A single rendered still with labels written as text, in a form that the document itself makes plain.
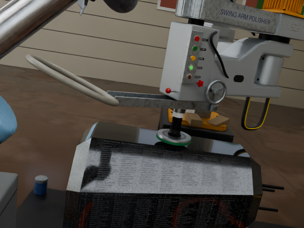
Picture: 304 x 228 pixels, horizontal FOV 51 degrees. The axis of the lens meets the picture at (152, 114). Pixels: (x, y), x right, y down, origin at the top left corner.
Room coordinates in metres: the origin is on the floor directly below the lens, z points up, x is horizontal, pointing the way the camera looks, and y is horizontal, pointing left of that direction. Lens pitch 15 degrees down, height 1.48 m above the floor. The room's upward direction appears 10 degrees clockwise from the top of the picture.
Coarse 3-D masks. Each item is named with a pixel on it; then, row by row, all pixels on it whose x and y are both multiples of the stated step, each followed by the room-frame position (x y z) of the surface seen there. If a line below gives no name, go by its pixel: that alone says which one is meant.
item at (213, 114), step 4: (168, 112) 2.76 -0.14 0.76; (172, 112) 2.69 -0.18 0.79; (212, 112) 2.98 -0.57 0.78; (168, 116) 2.67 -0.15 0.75; (172, 116) 2.58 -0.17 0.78; (184, 116) 2.65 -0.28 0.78; (212, 116) 2.82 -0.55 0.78; (216, 116) 2.84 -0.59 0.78; (184, 120) 2.53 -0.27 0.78; (204, 120) 2.63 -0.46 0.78; (208, 120) 2.65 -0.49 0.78; (184, 124) 2.52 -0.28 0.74; (188, 124) 2.52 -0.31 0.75; (204, 124) 2.53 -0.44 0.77; (208, 124) 2.53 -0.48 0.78; (208, 128) 2.53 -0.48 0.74; (212, 128) 2.53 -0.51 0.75; (216, 128) 2.53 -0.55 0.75; (220, 128) 2.53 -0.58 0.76; (224, 128) 2.55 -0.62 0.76
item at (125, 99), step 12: (120, 96) 1.60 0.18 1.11; (132, 96) 1.75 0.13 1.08; (144, 96) 1.79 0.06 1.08; (156, 96) 1.83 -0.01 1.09; (168, 96) 1.88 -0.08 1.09; (168, 108) 1.75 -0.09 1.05; (180, 108) 1.80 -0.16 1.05; (192, 108) 1.84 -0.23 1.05; (204, 108) 1.89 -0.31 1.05; (216, 108) 1.89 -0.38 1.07
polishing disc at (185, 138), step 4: (160, 132) 1.87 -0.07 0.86; (164, 132) 1.88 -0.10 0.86; (180, 132) 1.94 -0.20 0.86; (160, 136) 1.80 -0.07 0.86; (164, 136) 1.80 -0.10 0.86; (168, 136) 1.82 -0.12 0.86; (184, 136) 1.87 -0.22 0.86; (188, 136) 1.88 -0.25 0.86; (168, 140) 1.77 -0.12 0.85; (172, 140) 1.76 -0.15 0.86; (176, 140) 1.77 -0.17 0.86; (180, 140) 1.78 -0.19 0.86; (184, 140) 1.79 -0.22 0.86; (188, 140) 1.80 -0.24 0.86
